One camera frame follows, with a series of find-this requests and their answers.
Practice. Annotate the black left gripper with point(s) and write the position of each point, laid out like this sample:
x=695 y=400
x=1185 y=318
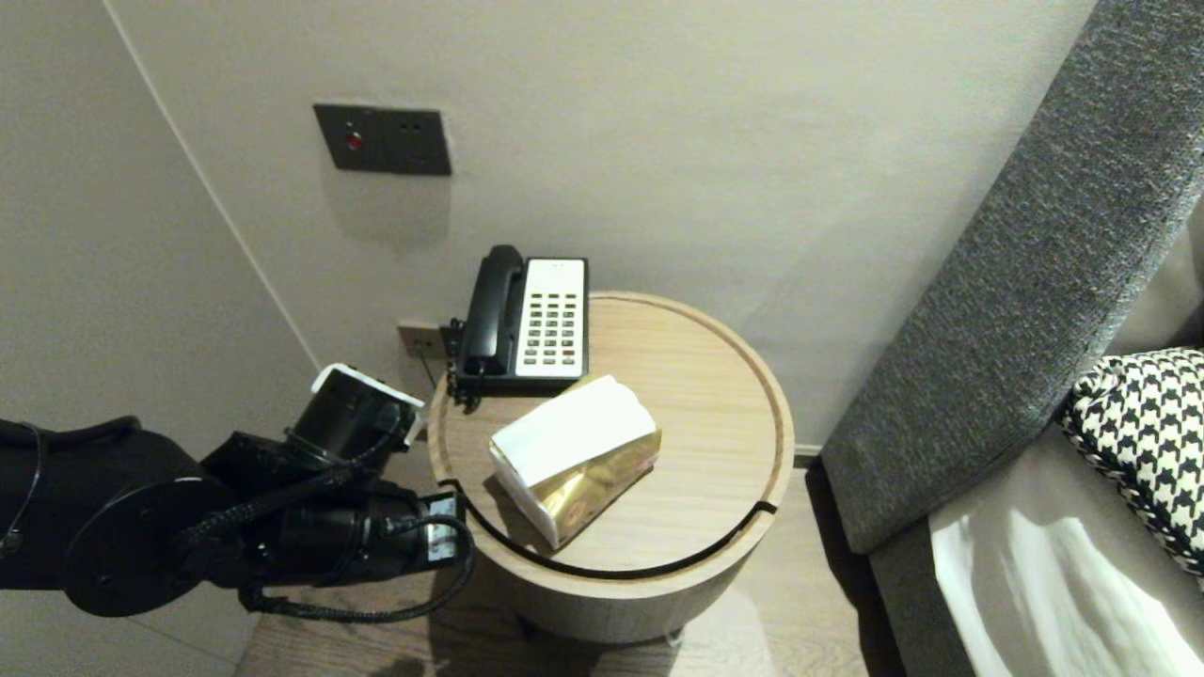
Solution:
x=440 y=527

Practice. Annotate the gold tissue pack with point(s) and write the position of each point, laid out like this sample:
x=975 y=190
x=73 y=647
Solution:
x=574 y=451

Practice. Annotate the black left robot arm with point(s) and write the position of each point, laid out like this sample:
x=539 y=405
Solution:
x=141 y=517

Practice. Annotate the white motor end cap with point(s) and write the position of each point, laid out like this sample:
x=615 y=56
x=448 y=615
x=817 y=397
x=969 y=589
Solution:
x=372 y=385

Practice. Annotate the black telephone handset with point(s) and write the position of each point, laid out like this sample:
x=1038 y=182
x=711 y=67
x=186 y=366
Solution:
x=491 y=310

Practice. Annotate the black and white telephone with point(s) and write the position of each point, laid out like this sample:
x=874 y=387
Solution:
x=553 y=320

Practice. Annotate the round wooden side table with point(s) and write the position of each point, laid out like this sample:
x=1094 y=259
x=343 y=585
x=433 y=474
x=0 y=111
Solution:
x=705 y=414

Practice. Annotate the grey fabric headboard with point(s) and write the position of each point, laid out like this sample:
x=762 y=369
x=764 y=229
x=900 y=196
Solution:
x=1016 y=301

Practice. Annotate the white bed sheet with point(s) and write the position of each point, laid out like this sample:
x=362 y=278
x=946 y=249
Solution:
x=1063 y=583

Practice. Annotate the black-white houndstooth pillow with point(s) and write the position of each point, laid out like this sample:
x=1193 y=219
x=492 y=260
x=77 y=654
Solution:
x=1148 y=442

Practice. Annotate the metal wall socket plate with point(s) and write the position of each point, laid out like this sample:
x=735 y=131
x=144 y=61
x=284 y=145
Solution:
x=419 y=340

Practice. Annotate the brown wall baseboard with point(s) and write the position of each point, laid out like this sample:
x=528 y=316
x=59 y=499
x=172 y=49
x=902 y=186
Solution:
x=809 y=456

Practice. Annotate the dark wall switch panel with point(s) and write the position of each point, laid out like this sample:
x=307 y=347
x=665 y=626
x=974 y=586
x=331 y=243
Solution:
x=386 y=139

